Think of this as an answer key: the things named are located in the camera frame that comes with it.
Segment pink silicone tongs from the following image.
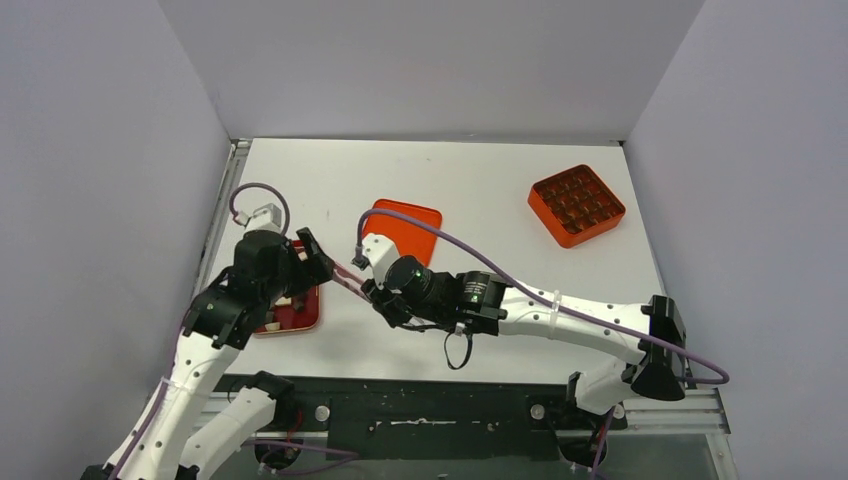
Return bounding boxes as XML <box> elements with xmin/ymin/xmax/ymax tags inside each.
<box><xmin>332</xmin><ymin>262</ymin><xmax>370</xmax><ymax>303</ymax></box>

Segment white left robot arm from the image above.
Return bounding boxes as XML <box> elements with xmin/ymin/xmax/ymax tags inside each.
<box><xmin>82</xmin><ymin>228</ymin><xmax>333</xmax><ymax>479</ymax></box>

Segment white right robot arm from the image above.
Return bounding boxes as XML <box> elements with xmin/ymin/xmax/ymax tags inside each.
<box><xmin>356</xmin><ymin>256</ymin><xmax>686</xmax><ymax>427</ymax></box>

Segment red chocolate tray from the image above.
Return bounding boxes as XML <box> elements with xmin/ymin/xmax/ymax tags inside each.
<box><xmin>254</xmin><ymin>239</ymin><xmax>323</xmax><ymax>337</ymax></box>

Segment orange compartment chocolate box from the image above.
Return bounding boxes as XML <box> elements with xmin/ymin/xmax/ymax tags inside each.
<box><xmin>527</xmin><ymin>164</ymin><xmax>626</xmax><ymax>249</ymax></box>

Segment orange box lid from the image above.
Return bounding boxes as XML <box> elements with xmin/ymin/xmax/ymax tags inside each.
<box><xmin>363</xmin><ymin>199</ymin><xmax>443</xmax><ymax>266</ymax></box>

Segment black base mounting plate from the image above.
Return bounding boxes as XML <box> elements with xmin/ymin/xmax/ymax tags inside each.
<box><xmin>259</xmin><ymin>377</ymin><xmax>608</xmax><ymax>461</ymax></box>

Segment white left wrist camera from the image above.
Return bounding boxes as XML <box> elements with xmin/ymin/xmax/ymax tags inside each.
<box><xmin>233</xmin><ymin>204</ymin><xmax>284</xmax><ymax>234</ymax></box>

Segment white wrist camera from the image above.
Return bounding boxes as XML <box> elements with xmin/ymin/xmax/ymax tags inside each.
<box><xmin>352</xmin><ymin>233</ymin><xmax>400</xmax><ymax>287</ymax></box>
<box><xmin>233</xmin><ymin>204</ymin><xmax>284</xmax><ymax>234</ymax></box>

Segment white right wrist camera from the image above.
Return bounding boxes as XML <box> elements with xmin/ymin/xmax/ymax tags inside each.
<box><xmin>352</xmin><ymin>233</ymin><xmax>400</xmax><ymax>287</ymax></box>

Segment aluminium table edge rail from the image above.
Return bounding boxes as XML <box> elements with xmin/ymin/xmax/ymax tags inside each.
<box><xmin>193</xmin><ymin>138</ymin><xmax>253</xmax><ymax>293</ymax></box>

